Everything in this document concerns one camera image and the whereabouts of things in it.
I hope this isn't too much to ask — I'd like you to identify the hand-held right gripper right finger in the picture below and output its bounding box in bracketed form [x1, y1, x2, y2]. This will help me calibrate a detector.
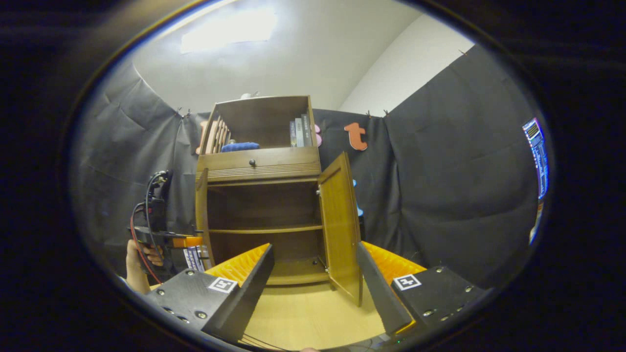
[357, 241, 487, 338]

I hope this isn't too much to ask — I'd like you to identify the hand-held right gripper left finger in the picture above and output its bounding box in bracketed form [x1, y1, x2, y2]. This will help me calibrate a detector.
[147, 243, 275, 344]

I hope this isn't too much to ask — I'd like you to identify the wooden shoe cabinet door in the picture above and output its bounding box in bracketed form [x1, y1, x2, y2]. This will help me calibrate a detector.
[317, 152, 363, 307]
[195, 169, 216, 267]

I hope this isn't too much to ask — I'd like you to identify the wooden double-door shoe cabinet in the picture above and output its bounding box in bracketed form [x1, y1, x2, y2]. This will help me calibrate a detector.
[195, 95, 363, 286]

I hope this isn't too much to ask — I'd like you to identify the white blue box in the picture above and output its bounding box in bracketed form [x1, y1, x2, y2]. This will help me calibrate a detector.
[183, 246, 212, 272]

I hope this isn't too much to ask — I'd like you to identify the wooden inner shelf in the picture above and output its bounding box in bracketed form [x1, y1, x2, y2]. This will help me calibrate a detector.
[208, 224, 324, 234]

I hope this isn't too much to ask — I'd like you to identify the blue towel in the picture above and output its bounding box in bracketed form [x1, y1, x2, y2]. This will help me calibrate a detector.
[220, 142, 261, 153]

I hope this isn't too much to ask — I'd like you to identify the black backdrop cloth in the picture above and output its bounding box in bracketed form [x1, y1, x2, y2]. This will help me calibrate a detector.
[71, 44, 541, 289]

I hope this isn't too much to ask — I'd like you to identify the wooden drawer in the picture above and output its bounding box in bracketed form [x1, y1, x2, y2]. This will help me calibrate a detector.
[197, 147, 322, 184]

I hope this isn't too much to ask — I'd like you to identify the computer monitor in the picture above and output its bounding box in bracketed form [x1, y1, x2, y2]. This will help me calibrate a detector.
[522, 117, 549, 245]

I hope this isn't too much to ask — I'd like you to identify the black cable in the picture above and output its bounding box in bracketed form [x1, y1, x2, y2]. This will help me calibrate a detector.
[144, 170, 169, 245]

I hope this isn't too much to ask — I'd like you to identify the red cable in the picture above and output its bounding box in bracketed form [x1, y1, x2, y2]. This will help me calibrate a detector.
[130, 203, 162, 285]

